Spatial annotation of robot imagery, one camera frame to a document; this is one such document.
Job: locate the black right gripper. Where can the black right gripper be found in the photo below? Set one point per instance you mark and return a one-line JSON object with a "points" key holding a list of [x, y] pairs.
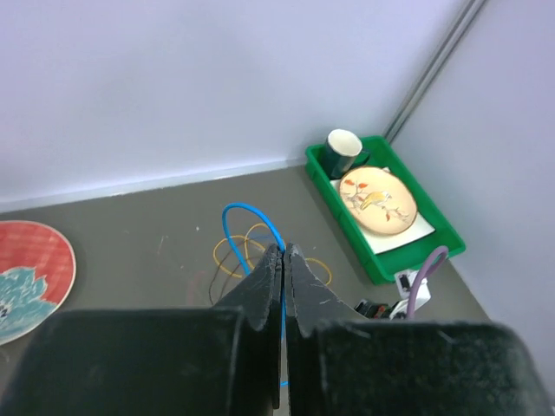
{"points": [[374, 310]]}

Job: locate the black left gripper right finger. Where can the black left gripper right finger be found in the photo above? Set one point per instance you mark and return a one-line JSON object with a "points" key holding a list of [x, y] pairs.
{"points": [[342, 363]]}

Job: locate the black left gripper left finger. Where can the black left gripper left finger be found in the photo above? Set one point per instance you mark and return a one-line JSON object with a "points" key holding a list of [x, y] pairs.
{"points": [[222, 360]]}

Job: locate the green plastic bin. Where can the green plastic bin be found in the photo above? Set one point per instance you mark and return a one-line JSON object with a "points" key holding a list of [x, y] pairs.
{"points": [[381, 268]]}

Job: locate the beige bird plate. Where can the beige bird plate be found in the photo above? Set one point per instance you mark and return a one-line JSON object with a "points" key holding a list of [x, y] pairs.
{"points": [[377, 200]]}

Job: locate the dark green mug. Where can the dark green mug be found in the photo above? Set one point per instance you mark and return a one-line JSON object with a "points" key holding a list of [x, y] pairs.
{"points": [[343, 150]]}

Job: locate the red floral plate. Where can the red floral plate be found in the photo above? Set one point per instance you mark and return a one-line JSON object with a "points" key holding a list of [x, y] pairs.
{"points": [[38, 269]]}

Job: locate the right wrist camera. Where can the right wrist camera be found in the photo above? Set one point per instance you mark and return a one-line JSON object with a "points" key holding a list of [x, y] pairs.
{"points": [[405, 281]]}

